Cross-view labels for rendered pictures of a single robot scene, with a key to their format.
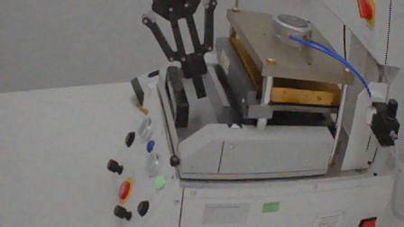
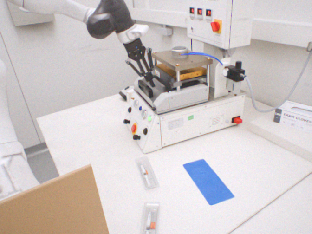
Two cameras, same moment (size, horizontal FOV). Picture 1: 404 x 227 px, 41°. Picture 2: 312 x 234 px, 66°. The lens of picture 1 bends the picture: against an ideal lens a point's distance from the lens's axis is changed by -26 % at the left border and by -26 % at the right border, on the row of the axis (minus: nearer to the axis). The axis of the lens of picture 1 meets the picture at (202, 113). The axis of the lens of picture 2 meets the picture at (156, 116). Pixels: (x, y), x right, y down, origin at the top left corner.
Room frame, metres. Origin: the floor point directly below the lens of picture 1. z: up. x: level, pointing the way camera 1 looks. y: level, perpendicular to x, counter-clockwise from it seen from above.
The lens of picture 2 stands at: (0.00, 0.15, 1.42)
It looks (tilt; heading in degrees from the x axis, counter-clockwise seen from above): 29 degrees down; 352
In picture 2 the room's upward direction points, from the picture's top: 5 degrees counter-clockwise
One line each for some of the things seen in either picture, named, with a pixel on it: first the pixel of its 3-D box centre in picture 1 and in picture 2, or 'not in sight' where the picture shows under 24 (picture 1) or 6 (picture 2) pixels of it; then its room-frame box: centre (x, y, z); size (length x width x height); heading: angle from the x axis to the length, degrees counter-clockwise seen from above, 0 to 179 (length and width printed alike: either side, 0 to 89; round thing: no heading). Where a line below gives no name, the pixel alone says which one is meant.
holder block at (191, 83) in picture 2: (283, 103); (180, 81); (1.09, -0.14, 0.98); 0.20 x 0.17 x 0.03; 12
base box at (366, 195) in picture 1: (266, 179); (181, 109); (1.07, -0.13, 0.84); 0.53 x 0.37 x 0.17; 102
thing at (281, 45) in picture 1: (308, 58); (187, 61); (1.08, -0.17, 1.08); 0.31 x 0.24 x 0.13; 12
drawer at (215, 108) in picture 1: (257, 108); (172, 86); (1.08, -0.09, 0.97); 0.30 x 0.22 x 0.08; 102
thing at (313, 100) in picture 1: (289, 61); (180, 65); (1.09, -0.14, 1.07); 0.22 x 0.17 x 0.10; 12
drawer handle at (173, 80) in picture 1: (176, 94); (145, 87); (1.05, 0.04, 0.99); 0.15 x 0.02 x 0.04; 12
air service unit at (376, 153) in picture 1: (379, 131); (231, 77); (0.90, -0.31, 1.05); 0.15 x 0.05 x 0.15; 12
